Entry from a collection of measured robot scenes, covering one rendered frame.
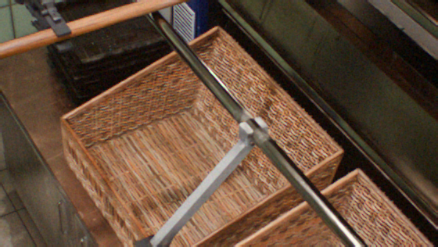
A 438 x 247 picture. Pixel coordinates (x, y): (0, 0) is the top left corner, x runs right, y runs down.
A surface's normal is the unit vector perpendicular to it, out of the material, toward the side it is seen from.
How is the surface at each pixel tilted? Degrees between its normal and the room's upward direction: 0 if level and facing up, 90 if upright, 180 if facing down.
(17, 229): 0
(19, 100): 0
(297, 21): 70
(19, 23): 90
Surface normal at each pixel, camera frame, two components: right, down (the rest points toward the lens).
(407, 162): -0.80, 0.06
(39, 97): 0.04, -0.73
